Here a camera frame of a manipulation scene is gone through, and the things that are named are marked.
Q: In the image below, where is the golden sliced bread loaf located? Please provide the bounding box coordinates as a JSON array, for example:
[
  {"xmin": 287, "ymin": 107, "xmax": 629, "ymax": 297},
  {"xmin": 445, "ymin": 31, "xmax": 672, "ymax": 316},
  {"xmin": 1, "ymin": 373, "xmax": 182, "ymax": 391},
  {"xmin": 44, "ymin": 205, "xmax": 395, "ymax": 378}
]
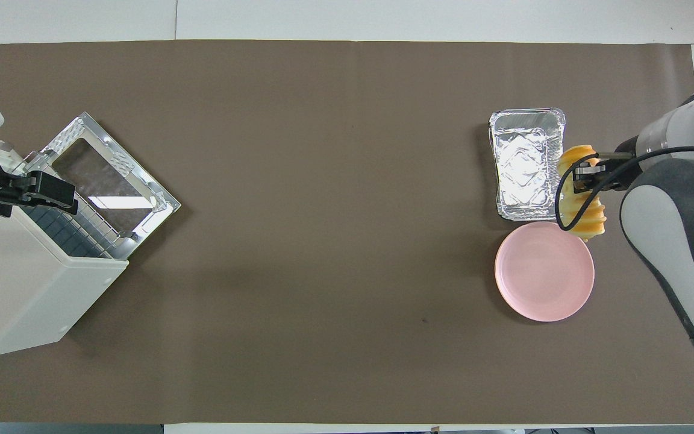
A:
[{"xmin": 557, "ymin": 145, "xmax": 607, "ymax": 242}]

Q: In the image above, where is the metal wire oven rack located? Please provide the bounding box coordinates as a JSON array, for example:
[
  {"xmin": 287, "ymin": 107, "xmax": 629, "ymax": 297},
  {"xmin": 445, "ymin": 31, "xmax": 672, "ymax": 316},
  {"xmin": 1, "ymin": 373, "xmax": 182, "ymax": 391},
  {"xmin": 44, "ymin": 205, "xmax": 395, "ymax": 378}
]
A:
[{"xmin": 22, "ymin": 160, "xmax": 143, "ymax": 260}]

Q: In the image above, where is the brown table mat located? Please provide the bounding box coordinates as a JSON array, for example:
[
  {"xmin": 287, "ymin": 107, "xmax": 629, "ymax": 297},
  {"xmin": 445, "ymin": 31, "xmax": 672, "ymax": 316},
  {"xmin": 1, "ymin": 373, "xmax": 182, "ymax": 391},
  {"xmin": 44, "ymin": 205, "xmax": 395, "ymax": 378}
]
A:
[{"xmin": 0, "ymin": 40, "xmax": 694, "ymax": 425}]

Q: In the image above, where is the pink round plate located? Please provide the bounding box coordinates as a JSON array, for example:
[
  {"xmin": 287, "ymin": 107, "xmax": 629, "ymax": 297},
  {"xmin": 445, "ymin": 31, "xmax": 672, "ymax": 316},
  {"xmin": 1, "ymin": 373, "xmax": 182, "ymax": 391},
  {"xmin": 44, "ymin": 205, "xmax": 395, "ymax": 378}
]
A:
[{"xmin": 494, "ymin": 221, "xmax": 595, "ymax": 322}]

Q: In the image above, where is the white toaster oven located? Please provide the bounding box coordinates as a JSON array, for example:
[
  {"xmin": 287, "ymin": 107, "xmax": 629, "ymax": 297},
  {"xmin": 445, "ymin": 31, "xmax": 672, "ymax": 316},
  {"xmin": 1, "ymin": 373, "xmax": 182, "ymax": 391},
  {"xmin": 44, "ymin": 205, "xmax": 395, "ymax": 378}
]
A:
[{"xmin": 0, "ymin": 139, "xmax": 130, "ymax": 359}]

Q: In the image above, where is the glass oven door metal frame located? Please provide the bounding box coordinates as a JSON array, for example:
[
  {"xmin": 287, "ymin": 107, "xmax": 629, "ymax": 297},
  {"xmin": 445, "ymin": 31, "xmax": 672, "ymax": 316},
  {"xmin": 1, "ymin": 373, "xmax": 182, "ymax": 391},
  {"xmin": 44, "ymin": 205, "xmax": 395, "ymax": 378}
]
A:
[{"xmin": 39, "ymin": 112, "xmax": 181, "ymax": 243}]

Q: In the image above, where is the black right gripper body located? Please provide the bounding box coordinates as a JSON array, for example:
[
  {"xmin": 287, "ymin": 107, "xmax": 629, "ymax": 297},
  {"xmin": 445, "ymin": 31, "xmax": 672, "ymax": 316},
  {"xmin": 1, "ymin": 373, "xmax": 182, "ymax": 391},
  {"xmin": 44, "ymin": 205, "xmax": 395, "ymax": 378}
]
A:
[{"xmin": 612, "ymin": 136, "xmax": 643, "ymax": 191}]

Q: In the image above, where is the aluminium foil tray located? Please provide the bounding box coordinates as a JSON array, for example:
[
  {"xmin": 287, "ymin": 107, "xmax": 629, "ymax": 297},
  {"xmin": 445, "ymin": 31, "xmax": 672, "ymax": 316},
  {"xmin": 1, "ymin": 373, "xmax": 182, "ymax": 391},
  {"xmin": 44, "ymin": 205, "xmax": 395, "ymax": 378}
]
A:
[{"xmin": 489, "ymin": 108, "xmax": 577, "ymax": 221}]

